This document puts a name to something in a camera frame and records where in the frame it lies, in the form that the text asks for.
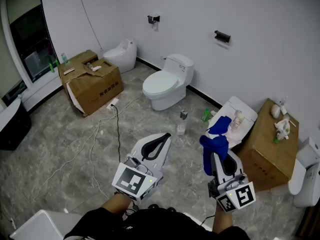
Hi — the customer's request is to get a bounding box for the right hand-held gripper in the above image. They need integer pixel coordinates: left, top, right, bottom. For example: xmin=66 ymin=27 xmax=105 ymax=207
xmin=207 ymin=150 xmax=257 ymax=213

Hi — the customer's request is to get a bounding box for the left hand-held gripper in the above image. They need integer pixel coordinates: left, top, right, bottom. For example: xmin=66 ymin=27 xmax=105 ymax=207
xmin=111 ymin=133 xmax=173 ymax=205

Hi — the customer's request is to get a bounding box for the grey-handled white toilet brush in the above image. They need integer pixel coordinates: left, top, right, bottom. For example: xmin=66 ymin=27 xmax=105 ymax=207
xmin=179 ymin=110 xmax=189 ymax=129

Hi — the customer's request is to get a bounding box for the person's right forearm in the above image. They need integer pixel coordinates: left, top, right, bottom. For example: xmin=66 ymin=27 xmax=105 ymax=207
xmin=211 ymin=203 xmax=235 ymax=235

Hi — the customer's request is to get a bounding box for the person's left forearm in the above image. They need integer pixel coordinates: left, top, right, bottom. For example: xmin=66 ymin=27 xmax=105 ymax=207
xmin=101 ymin=192 xmax=133 ymax=215

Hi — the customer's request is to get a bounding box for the white flat-lid smart toilet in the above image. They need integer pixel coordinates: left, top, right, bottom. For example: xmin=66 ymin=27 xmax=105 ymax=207
xmin=204 ymin=95 xmax=259 ymax=151

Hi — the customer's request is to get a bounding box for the white toilet with tank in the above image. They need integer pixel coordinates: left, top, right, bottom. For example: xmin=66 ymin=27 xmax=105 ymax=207
xmin=142 ymin=53 xmax=195 ymax=112

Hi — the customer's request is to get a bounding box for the white square-tank toilet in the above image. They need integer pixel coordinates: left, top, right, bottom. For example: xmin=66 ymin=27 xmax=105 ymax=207
xmin=287 ymin=136 xmax=320 ymax=209

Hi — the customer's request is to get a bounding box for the white egg-shaped toilet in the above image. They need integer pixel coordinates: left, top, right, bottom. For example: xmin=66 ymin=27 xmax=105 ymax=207
xmin=102 ymin=38 xmax=138 ymax=74

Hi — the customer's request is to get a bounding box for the black and white plastic bracket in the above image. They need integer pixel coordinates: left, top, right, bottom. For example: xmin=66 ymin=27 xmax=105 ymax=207
xmin=147 ymin=14 xmax=161 ymax=31

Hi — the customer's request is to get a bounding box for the plain brown cardboard box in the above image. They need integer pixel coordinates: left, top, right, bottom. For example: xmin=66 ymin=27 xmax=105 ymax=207
xmin=236 ymin=98 xmax=300 ymax=192

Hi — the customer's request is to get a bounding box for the clear bottle cream cap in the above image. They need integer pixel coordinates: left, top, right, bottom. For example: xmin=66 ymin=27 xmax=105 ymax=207
xmin=231 ymin=111 xmax=245 ymax=131

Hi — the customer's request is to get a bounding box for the white rectangular platform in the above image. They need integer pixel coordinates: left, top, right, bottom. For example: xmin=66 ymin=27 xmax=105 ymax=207
xmin=183 ymin=211 xmax=213 ymax=232

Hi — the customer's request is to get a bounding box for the white power strip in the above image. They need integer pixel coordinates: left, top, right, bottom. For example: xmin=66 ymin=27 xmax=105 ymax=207
xmin=106 ymin=98 xmax=120 ymax=110

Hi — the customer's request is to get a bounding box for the white plastic sprayer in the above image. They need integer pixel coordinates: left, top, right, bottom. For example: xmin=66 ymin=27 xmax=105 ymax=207
xmin=273 ymin=115 xmax=297 ymax=144

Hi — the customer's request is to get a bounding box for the person's black shirt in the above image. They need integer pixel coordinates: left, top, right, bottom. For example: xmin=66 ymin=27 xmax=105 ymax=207
xmin=64 ymin=207 xmax=251 ymax=240

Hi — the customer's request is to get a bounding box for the white fluffy bundle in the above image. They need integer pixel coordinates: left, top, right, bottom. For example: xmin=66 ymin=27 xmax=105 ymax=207
xmin=271 ymin=103 xmax=282 ymax=119

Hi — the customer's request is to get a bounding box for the large torn cardboard box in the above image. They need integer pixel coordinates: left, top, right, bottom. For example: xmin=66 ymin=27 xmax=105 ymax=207
xmin=57 ymin=49 xmax=124 ymax=118

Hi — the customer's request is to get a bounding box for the white spray bottle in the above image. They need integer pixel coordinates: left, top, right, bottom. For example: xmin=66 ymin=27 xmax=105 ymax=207
xmin=278 ymin=95 xmax=289 ymax=115

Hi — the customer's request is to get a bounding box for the small white bottle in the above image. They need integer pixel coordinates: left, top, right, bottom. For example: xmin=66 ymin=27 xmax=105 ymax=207
xmin=86 ymin=62 xmax=102 ymax=72

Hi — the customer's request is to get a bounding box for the white ceramic fixture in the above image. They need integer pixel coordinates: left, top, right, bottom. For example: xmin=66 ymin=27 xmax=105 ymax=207
xmin=9 ymin=209 xmax=83 ymax=240

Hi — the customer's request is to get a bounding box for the black cabinet white basin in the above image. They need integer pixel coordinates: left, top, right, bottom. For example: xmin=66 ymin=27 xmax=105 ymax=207
xmin=0 ymin=97 xmax=33 ymax=152

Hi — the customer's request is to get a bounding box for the dark window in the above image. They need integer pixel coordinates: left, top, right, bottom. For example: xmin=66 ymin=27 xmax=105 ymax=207
xmin=0 ymin=0 xmax=63 ymax=105

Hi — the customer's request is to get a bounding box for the black power cable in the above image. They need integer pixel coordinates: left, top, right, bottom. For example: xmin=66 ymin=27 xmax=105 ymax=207
xmin=110 ymin=104 xmax=122 ymax=164

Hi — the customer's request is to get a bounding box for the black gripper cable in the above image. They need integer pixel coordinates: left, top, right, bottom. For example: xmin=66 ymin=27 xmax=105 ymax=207
xmin=201 ymin=215 xmax=216 ymax=226

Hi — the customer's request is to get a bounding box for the white power cable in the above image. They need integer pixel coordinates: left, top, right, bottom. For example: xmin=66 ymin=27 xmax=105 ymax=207
xmin=23 ymin=92 xmax=145 ymax=204

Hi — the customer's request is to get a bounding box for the black wall shelf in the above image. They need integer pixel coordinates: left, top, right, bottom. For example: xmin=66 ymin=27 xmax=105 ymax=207
xmin=214 ymin=30 xmax=231 ymax=44

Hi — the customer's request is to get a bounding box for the thin grey wall cable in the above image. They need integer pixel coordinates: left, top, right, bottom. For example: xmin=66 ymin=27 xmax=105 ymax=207
xmin=76 ymin=0 xmax=103 ymax=51

